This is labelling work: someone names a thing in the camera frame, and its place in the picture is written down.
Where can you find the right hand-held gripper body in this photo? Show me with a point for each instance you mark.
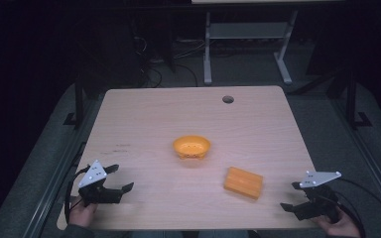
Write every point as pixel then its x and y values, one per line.
pixel 319 201

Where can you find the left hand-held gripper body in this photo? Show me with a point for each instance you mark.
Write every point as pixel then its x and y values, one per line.
pixel 94 193

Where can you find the orange soap bar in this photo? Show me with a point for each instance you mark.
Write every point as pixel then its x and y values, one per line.
pixel 243 182

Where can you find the orange soap dish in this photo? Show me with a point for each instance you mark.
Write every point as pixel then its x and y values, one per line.
pixel 191 146

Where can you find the person's left hand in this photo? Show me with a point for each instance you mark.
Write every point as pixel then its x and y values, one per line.
pixel 81 213

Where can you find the person's right hand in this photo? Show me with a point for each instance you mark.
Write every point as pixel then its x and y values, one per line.
pixel 340 227

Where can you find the black metal stand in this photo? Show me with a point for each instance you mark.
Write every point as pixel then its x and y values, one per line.
pixel 351 99
pixel 78 102

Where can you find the aluminium floor rail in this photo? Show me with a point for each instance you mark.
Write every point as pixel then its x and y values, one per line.
pixel 372 165
pixel 51 191

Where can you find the white metal desk frame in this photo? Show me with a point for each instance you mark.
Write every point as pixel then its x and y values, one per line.
pixel 247 30

